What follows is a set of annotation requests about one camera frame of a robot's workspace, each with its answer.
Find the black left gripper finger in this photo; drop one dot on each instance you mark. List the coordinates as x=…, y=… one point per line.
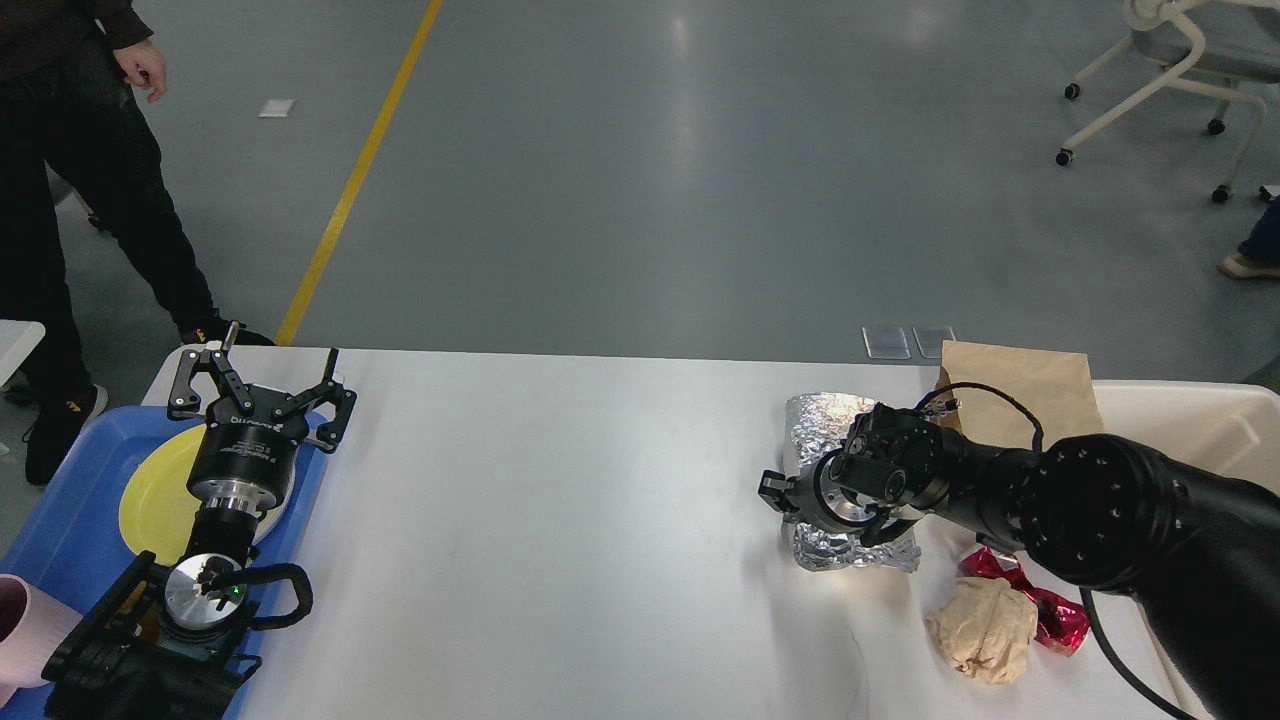
x=234, y=402
x=289, y=414

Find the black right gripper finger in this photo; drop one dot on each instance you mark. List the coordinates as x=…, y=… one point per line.
x=883, y=528
x=777, y=490

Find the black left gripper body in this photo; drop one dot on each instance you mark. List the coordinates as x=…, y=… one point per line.
x=246, y=465

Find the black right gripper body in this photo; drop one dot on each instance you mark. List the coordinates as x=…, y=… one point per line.
x=823, y=503

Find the foil bag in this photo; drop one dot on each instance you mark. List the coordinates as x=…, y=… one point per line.
x=815, y=424

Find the yellow plastic plate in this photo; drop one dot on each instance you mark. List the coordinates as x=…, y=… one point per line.
x=157, y=512

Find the dark green mug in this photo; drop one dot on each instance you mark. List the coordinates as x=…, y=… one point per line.
x=210, y=651

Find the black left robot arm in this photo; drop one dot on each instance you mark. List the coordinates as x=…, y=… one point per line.
x=112, y=666

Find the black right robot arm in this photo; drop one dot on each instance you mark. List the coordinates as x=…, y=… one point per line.
x=1196, y=550

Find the pink plate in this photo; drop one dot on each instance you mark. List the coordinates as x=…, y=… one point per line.
x=268, y=518

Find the crumpled brown paper ball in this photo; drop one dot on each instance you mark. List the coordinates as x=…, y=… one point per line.
x=985, y=630

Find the clear floor plate left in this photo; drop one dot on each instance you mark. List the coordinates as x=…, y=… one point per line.
x=886, y=342

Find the clear floor plate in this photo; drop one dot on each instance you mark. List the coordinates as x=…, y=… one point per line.
x=931, y=340
x=886, y=342

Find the blue plastic tray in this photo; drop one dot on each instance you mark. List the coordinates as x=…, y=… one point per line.
x=71, y=546

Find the white side table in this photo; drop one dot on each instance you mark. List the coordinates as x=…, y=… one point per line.
x=18, y=341

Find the clear floor plate right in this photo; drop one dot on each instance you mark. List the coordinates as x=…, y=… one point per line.
x=931, y=340

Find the red foil wrapper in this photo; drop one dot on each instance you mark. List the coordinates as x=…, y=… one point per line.
x=1062, y=625

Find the small brown paper bag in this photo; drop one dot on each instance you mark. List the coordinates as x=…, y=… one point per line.
x=1056, y=387

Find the pink ribbed cup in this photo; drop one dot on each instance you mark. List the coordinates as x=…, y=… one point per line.
x=33, y=626

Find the white floor tag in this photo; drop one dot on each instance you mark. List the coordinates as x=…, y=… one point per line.
x=276, y=108

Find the beige plastic bin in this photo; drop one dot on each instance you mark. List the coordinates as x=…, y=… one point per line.
x=1229, y=429

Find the person at right edge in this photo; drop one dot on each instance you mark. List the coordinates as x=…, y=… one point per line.
x=1257, y=257

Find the white office chair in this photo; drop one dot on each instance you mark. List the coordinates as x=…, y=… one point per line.
x=1205, y=48

